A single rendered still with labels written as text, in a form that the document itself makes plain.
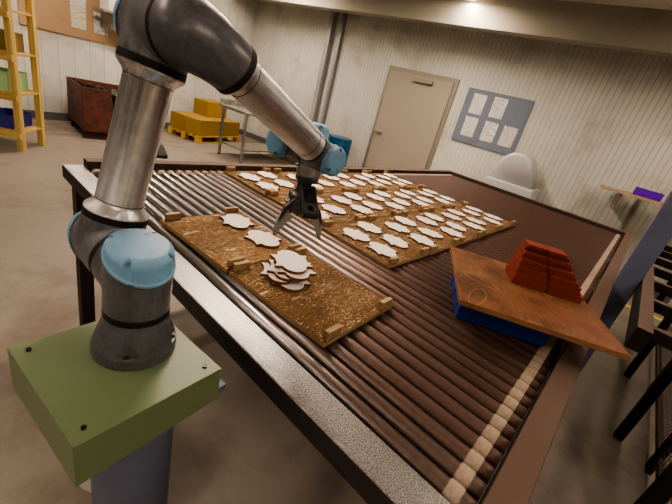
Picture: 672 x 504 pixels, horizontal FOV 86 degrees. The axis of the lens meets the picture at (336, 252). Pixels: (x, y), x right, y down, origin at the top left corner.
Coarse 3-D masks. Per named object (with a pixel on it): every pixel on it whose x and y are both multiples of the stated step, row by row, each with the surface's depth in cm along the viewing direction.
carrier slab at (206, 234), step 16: (176, 224) 133; (192, 224) 136; (208, 224) 140; (256, 224) 151; (192, 240) 125; (208, 240) 128; (224, 240) 131; (240, 240) 134; (208, 256) 118; (224, 256) 120; (256, 256) 125
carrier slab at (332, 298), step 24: (312, 264) 130; (264, 288) 108; (312, 288) 115; (336, 288) 119; (360, 288) 123; (288, 312) 100; (312, 312) 103; (336, 312) 106; (360, 312) 109; (312, 336) 94; (336, 336) 95
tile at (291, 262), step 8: (272, 256) 117; (280, 256) 117; (288, 256) 119; (296, 256) 120; (304, 256) 122; (280, 264) 112; (288, 264) 114; (296, 264) 115; (304, 264) 116; (288, 272) 111; (296, 272) 111; (304, 272) 113
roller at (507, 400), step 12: (180, 180) 186; (204, 192) 177; (216, 204) 167; (396, 324) 111; (408, 336) 108; (420, 348) 105; (432, 348) 104; (444, 360) 101; (456, 372) 99; (468, 372) 98; (480, 384) 95; (492, 396) 93; (504, 396) 92; (516, 408) 90
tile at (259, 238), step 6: (252, 234) 139; (258, 234) 140; (264, 234) 141; (270, 234) 143; (252, 240) 134; (258, 240) 135; (264, 240) 136; (270, 240) 138; (276, 240) 139; (264, 246) 133; (270, 246) 133; (276, 246) 135
